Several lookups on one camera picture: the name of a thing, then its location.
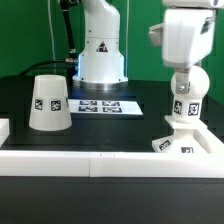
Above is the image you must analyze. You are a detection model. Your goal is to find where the white front fence bar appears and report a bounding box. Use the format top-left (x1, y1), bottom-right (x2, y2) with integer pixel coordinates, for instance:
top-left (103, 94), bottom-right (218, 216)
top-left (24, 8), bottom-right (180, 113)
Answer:
top-left (0, 150), bottom-right (224, 178)

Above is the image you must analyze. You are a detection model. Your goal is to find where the white right fence bar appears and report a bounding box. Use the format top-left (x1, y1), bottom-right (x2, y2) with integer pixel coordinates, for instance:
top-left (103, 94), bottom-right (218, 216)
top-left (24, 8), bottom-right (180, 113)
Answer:
top-left (193, 126), bottom-right (224, 154)

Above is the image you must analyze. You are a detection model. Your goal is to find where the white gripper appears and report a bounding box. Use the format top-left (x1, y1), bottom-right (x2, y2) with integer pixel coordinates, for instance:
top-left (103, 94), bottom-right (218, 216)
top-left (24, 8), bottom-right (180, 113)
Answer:
top-left (162, 8), bottom-right (215, 94)

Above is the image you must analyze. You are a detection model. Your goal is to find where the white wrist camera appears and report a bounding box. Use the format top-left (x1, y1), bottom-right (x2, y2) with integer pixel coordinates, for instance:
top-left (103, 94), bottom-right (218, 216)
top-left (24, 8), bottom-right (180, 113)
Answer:
top-left (148, 23), bottom-right (163, 46)

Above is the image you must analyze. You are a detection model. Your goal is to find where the white thin cable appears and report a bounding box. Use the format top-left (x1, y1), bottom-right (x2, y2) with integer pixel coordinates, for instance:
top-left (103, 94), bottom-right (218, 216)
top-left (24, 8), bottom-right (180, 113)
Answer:
top-left (47, 0), bottom-right (57, 61)

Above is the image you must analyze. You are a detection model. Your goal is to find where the black cable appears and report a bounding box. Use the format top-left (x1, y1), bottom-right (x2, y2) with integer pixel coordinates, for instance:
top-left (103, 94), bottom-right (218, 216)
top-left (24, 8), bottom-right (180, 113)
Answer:
top-left (19, 0), bottom-right (80, 77)

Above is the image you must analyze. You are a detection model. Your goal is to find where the white lamp shade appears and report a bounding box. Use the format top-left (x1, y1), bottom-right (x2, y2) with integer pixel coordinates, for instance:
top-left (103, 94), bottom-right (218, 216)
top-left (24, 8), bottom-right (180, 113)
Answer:
top-left (29, 75), bottom-right (72, 131)

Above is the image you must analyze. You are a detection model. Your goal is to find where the white marker sheet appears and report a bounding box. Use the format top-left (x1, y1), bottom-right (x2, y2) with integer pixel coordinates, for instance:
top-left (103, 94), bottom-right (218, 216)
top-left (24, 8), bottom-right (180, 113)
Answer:
top-left (68, 99), bottom-right (142, 115)

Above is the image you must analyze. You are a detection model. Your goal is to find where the white lamp base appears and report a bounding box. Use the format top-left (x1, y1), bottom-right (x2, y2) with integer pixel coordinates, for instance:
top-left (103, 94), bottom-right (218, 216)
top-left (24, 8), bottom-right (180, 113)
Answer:
top-left (152, 116), bottom-right (207, 154)

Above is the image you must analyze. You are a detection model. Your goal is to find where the white lamp bulb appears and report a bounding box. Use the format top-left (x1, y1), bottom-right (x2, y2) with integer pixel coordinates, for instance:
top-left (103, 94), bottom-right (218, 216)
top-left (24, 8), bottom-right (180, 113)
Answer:
top-left (171, 66), bottom-right (210, 123)

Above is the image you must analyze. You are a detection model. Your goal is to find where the white left fence bar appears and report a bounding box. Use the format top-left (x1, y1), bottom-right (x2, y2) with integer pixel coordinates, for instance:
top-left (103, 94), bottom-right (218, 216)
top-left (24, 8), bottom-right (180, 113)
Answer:
top-left (0, 119), bottom-right (9, 147)

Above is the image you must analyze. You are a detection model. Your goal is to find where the white fence bar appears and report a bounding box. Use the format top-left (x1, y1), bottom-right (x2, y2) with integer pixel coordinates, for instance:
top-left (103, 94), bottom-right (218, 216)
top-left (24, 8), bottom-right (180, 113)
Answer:
top-left (0, 150), bottom-right (224, 178)
top-left (193, 126), bottom-right (224, 154)
top-left (0, 119), bottom-right (9, 147)

